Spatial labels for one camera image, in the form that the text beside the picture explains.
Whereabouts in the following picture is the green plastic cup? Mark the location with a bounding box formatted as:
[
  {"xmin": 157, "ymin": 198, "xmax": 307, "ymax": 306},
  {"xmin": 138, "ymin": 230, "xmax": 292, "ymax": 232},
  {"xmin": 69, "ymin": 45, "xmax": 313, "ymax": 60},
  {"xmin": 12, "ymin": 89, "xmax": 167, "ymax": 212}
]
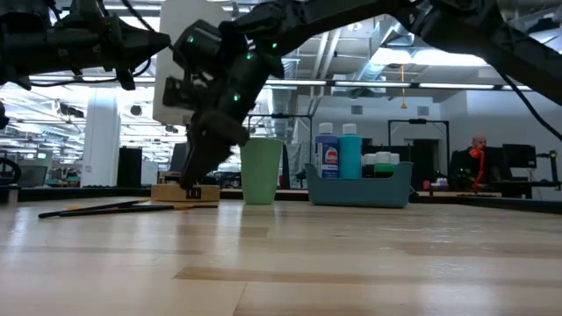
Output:
[{"xmin": 239, "ymin": 138, "xmax": 285, "ymax": 206}]

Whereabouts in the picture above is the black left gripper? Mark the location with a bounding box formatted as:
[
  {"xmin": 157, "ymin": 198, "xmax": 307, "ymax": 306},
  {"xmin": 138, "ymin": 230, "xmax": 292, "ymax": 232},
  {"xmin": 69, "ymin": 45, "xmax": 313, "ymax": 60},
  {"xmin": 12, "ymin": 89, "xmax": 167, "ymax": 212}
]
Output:
[{"xmin": 54, "ymin": 20, "xmax": 171, "ymax": 92}]

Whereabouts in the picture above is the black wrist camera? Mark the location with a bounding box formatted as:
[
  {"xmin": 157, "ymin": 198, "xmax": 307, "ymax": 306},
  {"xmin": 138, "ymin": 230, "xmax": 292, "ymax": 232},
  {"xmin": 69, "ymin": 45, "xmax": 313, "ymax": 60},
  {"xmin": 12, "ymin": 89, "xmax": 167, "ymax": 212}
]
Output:
[
  {"xmin": 72, "ymin": 0, "xmax": 113, "ymax": 32},
  {"xmin": 162, "ymin": 76, "xmax": 198, "ymax": 111}
]

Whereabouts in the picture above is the white building pillar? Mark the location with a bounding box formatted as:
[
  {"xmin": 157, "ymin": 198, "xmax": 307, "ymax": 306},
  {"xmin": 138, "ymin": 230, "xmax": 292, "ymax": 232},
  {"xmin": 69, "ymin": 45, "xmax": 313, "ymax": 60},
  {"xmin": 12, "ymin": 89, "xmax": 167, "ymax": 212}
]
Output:
[{"xmin": 81, "ymin": 94, "xmax": 122, "ymax": 189}]

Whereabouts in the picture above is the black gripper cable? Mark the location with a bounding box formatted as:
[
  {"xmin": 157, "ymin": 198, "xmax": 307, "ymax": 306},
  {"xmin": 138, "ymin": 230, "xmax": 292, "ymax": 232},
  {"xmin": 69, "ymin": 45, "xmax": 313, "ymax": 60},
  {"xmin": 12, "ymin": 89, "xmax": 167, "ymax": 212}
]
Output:
[
  {"xmin": 25, "ymin": 63, "xmax": 154, "ymax": 88},
  {"xmin": 498, "ymin": 72, "xmax": 562, "ymax": 142}
]

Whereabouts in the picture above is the yellow hanging cord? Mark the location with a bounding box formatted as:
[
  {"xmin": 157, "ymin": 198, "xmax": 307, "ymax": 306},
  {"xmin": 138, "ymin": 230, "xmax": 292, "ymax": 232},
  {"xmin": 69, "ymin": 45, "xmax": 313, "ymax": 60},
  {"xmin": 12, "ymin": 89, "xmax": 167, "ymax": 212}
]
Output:
[{"xmin": 399, "ymin": 64, "xmax": 408, "ymax": 111}]

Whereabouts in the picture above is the silver ventilation duct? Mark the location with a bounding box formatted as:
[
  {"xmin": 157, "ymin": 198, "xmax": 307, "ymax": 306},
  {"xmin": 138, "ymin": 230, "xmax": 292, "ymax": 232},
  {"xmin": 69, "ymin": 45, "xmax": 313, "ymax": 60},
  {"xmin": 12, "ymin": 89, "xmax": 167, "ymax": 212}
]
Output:
[
  {"xmin": 262, "ymin": 56, "xmax": 300, "ymax": 140},
  {"xmin": 350, "ymin": 21, "xmax": 416, "ymax": 84}
]

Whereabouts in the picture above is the teal plastic bin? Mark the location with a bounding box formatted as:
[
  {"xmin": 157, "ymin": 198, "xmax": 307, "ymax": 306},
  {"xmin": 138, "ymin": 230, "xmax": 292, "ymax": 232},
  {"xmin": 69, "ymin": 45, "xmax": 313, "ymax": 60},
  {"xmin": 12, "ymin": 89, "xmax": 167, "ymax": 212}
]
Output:
[{"xmin": 305, "ymin": 161, "xmax": 414, "ymax": 210}]

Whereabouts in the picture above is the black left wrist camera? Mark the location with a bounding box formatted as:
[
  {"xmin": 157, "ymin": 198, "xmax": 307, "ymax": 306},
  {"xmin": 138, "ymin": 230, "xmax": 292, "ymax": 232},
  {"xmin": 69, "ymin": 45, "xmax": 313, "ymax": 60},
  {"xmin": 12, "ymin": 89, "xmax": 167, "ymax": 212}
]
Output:
[{"xmin": 72, "ymin": 0, "xmax": 113, "ymax": 32}]

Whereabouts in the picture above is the small black paint bottle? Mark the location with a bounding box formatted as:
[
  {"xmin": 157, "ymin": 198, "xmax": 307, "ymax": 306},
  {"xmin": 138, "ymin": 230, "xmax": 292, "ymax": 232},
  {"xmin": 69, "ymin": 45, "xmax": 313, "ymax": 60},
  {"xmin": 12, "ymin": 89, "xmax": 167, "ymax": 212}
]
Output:
[{"xmin": 362, "ymin": 153, "xmax": 378, "ymax": 179}]

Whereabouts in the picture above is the black cabinet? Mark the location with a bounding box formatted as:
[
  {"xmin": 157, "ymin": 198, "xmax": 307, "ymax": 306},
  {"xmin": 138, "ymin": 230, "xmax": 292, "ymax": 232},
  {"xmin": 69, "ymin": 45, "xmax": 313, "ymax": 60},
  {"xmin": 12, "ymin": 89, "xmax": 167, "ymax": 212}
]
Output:
[{"xmin": 117, "ymin": 147, "xmax": 143, "ymax": 189}]

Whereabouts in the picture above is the red curved object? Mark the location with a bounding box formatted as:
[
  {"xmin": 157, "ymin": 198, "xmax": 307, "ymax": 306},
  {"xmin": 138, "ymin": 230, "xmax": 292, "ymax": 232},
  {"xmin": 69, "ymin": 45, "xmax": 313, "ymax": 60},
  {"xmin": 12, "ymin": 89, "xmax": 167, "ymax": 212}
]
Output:
[{"xmin": 468, "ymin": 146, "xmax": 486, "ymax": 193}]

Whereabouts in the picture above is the small green paint bottle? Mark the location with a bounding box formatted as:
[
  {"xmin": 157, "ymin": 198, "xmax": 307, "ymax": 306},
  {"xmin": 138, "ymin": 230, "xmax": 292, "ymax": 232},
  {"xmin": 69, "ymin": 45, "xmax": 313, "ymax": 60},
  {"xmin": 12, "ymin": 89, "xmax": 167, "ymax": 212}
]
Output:
[{"xmin": 373, "ymin": 151, "xmax": 396, "ymax": 179}]

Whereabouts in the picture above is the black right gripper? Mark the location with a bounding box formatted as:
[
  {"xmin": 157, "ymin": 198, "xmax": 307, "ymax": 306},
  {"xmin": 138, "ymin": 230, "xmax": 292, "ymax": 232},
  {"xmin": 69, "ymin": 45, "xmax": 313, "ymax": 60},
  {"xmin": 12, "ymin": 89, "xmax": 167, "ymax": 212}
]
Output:
[{"xmin": 179, "ymin": 56, "xmax": 285, "ymax": 190}]

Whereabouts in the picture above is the white shade wooden base lamp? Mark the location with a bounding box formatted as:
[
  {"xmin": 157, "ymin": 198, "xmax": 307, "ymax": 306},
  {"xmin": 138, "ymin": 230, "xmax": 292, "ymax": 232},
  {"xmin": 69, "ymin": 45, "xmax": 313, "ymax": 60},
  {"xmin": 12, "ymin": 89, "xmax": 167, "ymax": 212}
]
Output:
[{"xmin": 150, "ymin": 0, "xmax": 233, "ymax": 204}]

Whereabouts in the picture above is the long ceiling light strip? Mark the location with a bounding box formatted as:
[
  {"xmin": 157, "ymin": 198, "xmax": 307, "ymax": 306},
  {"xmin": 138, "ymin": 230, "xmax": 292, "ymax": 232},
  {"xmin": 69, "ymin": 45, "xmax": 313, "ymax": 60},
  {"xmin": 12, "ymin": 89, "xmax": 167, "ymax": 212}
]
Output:
[{"xmin": 25, "ymin": 75, "xmax": 562, "ymax": 93}]

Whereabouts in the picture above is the dark background monitor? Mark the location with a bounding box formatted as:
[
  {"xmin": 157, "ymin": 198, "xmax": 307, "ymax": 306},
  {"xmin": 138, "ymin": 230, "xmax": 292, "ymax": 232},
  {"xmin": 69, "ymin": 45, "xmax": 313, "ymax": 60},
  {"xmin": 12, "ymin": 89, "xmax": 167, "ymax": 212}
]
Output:
[
  {"xmin": 451, "ymin": 147, "xmax": 504, "ymax": 185},
  {"xmin": 502, "ymin": 143, "xmax": 538, "ymax": 170},
  {"xmin": 169, "ymin": 141, "xmax": 185, "ymax": 173}
]

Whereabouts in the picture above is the black round wheel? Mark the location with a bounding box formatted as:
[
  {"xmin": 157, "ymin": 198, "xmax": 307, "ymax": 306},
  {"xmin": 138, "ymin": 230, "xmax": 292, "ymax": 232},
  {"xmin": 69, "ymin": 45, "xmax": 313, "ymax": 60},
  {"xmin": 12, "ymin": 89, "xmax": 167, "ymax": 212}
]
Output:
[{"xmin": 0, "ymin": 156, "xmax": 22, "ymax": 186}]

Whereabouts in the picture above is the large teal paint bottle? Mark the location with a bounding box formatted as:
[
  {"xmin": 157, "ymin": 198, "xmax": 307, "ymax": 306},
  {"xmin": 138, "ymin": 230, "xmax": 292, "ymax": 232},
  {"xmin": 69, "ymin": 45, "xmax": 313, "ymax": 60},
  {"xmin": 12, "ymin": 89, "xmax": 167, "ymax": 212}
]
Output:
[{"xmin": 337, "ymin": 123, "xmax": 364, "ymax": 180}]

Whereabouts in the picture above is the person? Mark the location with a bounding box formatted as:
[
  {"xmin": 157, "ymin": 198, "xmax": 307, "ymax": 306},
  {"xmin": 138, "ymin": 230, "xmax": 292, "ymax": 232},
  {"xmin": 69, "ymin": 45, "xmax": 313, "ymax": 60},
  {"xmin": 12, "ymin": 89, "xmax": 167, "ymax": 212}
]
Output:
[{"xmin": 456, "ymin": 134, "xmax": 489, "ymax": 190}]

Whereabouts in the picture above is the black aluminium table frame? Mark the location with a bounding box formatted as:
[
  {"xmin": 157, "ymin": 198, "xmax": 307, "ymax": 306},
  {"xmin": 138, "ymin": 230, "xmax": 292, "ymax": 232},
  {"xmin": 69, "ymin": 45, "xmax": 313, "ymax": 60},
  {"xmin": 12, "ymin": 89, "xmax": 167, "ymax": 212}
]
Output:
[{"xmin": 0, "ymin": 186, "xmax": 562, "ymax": 216}]

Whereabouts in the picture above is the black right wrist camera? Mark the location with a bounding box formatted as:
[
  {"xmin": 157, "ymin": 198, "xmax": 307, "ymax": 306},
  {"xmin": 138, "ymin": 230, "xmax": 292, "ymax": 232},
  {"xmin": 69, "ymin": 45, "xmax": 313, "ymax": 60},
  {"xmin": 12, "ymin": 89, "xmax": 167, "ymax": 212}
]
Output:
[{"xmin": 162, "ymin": 76, "xmax": 198, "ymax": 111}]

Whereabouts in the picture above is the grey storage bin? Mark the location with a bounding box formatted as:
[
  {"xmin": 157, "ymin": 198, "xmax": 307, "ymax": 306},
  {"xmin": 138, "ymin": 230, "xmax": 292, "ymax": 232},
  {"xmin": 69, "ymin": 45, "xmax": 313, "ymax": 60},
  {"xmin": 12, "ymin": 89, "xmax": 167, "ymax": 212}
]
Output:
[{"xmin": 17, "ymin": 164, "xmax": 48, "ymax": 189}]

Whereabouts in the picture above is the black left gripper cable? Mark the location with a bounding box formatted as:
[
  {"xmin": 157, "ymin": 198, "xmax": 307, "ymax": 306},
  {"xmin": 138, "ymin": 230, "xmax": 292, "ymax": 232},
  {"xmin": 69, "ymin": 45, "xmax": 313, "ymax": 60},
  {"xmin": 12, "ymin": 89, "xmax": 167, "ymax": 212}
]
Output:
[{"xmin": 25, "ymin": 63, "xmax": 154, "ymax": 88}]

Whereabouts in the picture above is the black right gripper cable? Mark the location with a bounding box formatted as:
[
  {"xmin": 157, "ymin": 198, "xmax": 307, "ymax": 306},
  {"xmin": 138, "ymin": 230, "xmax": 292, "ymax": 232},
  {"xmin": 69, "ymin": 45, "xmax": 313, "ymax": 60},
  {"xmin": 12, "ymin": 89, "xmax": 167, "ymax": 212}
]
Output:
[{"xmin": 498, "ymin": 72, "xmax": 562, "ymax": 142}]

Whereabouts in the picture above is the large blue paint bottle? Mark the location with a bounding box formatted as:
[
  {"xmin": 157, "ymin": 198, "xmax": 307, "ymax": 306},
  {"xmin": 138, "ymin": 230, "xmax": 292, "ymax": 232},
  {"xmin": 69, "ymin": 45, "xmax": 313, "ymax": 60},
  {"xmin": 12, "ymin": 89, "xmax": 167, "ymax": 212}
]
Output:
[{"xmin": 313, "ymin": 122, "xmax": 340, "ymax": 180}]

